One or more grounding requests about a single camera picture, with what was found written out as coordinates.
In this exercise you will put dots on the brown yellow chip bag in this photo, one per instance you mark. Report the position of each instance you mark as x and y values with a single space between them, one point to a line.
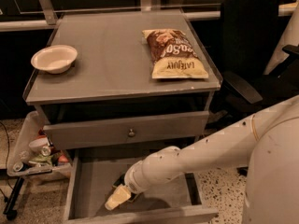
173 55

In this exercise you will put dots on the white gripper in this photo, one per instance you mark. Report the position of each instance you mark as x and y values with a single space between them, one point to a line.
133 184

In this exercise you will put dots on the white cup in bin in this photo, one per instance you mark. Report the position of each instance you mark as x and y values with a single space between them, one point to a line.
37 144

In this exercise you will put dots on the green yellow sponge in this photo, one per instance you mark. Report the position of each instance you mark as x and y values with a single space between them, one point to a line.
120 181

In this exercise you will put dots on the black stand leg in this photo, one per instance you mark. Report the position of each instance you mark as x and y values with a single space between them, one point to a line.
9 210

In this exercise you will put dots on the black office chair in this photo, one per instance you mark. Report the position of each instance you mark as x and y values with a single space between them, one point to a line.
248 37

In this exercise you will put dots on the open grey middle drawer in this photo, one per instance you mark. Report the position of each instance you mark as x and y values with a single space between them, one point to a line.
96 169

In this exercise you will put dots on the grey top drawer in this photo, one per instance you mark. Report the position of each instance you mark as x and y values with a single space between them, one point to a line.
109 132

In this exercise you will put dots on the grey drawer cabinet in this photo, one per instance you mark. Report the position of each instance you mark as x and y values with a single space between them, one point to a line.
111 77

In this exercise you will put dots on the round metal drawer knob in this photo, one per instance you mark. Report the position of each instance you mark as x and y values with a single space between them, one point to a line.
131 133

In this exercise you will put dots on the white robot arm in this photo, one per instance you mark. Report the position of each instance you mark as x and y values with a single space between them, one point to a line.
267 142

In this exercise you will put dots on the white paper bowl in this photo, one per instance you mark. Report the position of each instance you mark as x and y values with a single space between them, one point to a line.
54 59

